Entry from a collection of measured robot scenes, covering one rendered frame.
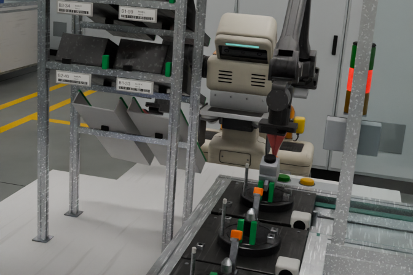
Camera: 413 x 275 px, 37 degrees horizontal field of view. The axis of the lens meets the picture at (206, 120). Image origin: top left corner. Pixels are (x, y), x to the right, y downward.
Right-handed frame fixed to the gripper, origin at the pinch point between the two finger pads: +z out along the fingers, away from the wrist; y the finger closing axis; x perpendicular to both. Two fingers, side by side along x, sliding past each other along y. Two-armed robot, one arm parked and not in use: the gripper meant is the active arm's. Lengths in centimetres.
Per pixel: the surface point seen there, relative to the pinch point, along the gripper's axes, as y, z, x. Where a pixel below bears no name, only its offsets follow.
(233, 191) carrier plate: -9.0, 9.3, -9.0
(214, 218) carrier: -9.4, 9.6, -28.1
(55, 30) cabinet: -429, 56, 688
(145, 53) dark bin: -29.2, -27.7, -28.4
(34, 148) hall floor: -224, 103, 269
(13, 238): -58, 21, -36
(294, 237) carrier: 10.0, 9.6, -31.3
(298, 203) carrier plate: 8.6, 9.1, -9.9
